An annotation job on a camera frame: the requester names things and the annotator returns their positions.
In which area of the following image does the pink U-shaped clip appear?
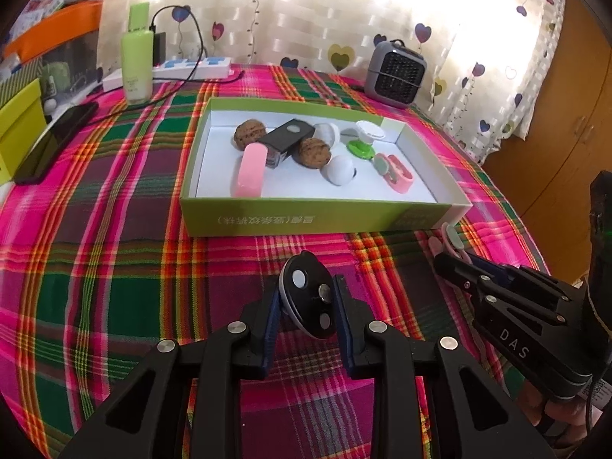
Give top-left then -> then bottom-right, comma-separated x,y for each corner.
373,152 -> 414,194

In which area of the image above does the black round disc holder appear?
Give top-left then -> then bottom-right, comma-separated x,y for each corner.
279,251 -> 336,340

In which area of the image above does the white mushroom knob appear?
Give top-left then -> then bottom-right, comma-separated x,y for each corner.
322,155 -> 357,187

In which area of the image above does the white green suction cup holder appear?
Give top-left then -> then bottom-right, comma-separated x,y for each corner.
347,120 -> 385,160

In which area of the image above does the brown walnut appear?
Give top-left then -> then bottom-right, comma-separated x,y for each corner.
233,119 -> 267,150
297,138 -> 332,170

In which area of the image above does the black flashlight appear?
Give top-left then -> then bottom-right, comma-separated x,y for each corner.
257,119 -> 315,169

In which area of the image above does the pink clip with green pad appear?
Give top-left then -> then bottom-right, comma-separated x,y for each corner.
427,222 -> 474,265

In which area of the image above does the plaid bedspread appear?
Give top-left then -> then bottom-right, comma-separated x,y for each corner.
1,67 -> 545,458

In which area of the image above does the grey mini fan heater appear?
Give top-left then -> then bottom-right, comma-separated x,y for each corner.
364,39 -> 426,108

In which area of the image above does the heart pattern curtain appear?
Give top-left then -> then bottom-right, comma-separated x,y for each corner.
96,0 -> 565,163

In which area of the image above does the green and white tray box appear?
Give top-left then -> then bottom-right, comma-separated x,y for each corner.
179,98 -> 472,237

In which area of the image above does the black smartphone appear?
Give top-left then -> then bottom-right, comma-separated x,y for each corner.
13,102 -> 99,186

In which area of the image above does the yellow-green shoe box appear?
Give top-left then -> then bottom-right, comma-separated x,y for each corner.
0,79 -> 47,184

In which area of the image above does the white blue power strip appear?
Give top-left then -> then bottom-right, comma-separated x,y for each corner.
101,56 -> 233,93

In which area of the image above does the striped gift box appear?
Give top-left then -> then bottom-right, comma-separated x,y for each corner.
0,57 -> 42,107

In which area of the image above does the green lotion bottle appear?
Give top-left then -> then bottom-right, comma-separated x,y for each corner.
120,2 -> 153,106

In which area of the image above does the black power adapter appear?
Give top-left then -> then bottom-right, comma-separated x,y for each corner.
153,32 -> 166,67

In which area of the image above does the orange storage box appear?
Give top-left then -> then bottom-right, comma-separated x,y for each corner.
2,0 -> 103,62

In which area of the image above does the black charging cable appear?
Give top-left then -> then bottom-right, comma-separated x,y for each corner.
85,4 -> 248,125

